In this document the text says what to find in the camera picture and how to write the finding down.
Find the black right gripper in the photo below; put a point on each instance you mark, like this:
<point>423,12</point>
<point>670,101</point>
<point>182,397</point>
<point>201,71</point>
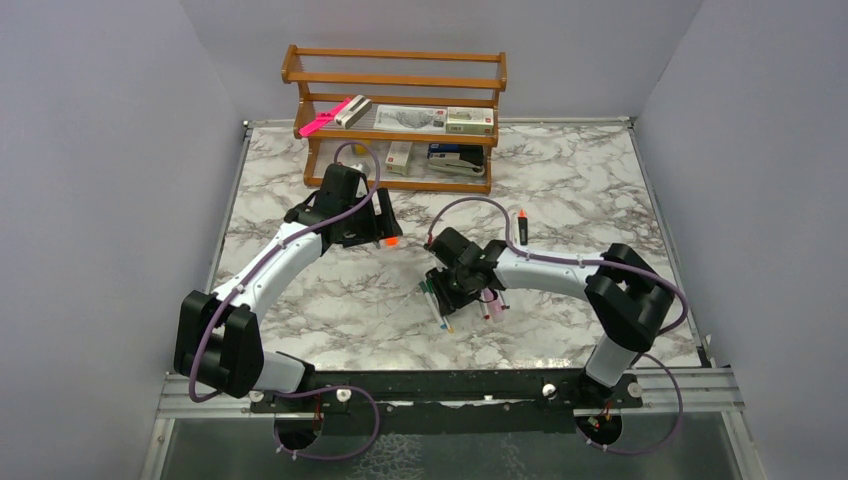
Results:
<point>447,300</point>

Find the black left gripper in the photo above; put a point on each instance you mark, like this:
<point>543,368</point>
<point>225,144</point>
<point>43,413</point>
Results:
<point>380,225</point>

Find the green cap white marker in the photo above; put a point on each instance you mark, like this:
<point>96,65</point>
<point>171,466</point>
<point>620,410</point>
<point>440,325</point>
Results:
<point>436,307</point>

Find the orange cap black highlighter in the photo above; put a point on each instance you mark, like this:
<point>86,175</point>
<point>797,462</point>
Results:
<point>523,228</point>

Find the teal cap white marker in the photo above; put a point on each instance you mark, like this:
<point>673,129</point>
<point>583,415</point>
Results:
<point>424,291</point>

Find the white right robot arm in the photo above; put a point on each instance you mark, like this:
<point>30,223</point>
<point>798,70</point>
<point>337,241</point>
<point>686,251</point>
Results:
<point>629,299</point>

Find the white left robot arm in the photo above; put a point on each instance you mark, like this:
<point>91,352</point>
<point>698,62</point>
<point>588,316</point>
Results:
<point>218,340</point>

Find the pink highlighter pen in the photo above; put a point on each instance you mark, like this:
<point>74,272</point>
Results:
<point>495,308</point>

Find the small white red box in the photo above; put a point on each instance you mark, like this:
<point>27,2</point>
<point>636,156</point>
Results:
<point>398,157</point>

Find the black grey stapler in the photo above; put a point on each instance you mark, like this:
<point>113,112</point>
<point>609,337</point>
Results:
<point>461,159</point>

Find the wooden two-tier shelf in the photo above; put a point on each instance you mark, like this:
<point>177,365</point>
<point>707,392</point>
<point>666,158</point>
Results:
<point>443,105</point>

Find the green white staples box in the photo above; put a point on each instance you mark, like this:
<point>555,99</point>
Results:
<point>470,121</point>

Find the black front mounting rail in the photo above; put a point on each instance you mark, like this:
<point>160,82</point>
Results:
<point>445,402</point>

